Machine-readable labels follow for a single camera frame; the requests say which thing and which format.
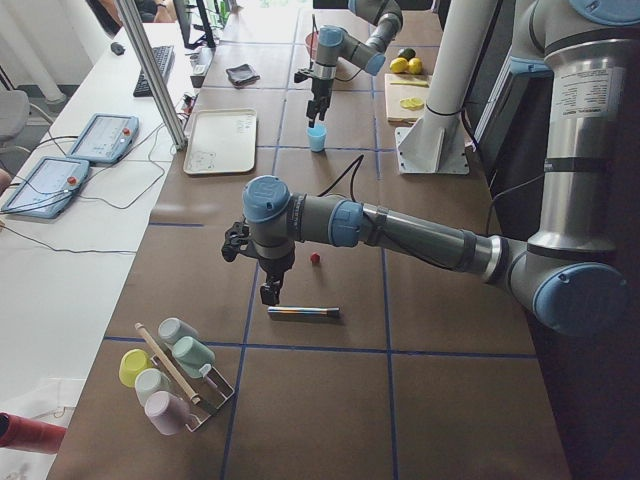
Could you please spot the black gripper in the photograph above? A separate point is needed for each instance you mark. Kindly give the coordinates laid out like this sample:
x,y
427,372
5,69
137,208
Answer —
x,y
318,89
276,265

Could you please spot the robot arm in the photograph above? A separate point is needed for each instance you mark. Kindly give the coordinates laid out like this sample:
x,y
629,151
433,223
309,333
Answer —
x,y
335,42
561,273

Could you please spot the light blue plastic cup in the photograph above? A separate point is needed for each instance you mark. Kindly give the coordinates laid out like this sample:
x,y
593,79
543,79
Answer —
x,y
316,136

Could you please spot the pink bowl of ice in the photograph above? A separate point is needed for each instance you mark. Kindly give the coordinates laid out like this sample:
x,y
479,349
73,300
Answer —
x,y
311,43

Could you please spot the mint cup on rack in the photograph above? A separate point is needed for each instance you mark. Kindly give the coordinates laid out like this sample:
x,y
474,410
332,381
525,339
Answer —
x,y
192,355

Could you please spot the grey-green cup on rack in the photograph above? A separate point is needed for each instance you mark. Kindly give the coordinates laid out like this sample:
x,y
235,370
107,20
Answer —
x,y
173,329

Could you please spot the metal cup rack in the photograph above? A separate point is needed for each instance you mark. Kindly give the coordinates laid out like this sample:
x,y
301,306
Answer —
x,y
205,396

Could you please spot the pale white cup on rack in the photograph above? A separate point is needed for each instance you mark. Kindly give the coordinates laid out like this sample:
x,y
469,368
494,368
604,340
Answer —
x,y
150,381

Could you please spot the yellow cup on rack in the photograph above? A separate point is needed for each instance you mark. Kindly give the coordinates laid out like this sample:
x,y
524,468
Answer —
x,y
132,363

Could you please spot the pink cup on rack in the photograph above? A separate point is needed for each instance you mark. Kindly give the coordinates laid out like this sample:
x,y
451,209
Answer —
x,y
167,412

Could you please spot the steel muddler black tip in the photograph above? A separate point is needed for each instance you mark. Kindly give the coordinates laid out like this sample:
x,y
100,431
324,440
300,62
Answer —
x,y
331,312

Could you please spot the wooden cutting board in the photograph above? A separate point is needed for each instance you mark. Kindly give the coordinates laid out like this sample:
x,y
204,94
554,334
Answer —
x,y
394,93

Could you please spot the grey folded cloth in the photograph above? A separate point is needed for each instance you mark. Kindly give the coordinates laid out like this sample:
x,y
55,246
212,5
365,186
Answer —
x,y
242,75

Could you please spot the yellow lemon near board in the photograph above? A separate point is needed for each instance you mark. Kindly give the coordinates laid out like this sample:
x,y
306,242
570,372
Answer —
x,y
399,65

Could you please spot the yellow plastic knife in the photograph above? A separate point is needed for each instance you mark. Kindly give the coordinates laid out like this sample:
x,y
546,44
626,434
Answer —
x,y
417,83

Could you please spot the lemon slices stack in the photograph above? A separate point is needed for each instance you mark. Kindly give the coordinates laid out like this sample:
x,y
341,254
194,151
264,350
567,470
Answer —
x,y
412,103

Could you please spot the green lime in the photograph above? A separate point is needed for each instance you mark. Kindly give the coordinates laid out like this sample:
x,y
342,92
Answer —
x,y
406,53

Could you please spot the cream bear tray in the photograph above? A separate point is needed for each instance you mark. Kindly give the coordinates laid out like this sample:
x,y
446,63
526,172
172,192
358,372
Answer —
x,y
222,141

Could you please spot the yellow lemon far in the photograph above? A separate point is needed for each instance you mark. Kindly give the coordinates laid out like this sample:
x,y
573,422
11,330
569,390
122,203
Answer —
x,y
414,66

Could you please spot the black monitor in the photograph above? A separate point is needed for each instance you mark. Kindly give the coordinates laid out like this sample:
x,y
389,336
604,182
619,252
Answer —
x,y
195,27

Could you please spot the black computer mouse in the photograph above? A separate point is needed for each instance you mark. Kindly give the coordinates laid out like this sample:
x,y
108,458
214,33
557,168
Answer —
x,y
117,48

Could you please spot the far blue teach pendant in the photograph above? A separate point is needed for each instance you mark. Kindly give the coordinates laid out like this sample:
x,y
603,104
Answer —
x,y
105,139

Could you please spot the blue teach pendant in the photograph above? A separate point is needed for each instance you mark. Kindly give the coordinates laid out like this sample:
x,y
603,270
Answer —
x,y
48,189
105,139

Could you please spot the near blue teach pendant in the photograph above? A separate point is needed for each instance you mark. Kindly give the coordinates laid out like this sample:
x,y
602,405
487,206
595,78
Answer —
x,y
48,189

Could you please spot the red bottle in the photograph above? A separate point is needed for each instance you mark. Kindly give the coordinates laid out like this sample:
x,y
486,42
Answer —
x,y
24,434

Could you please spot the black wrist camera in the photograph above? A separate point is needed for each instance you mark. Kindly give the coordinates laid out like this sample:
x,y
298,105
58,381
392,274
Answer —
x,y
237,242
302,75

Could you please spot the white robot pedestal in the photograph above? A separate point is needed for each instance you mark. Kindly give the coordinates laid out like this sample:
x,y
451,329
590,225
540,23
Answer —
x,y
435,142

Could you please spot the aluminium frame post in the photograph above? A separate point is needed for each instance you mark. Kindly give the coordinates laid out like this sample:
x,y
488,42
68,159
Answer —
x,y
134,28

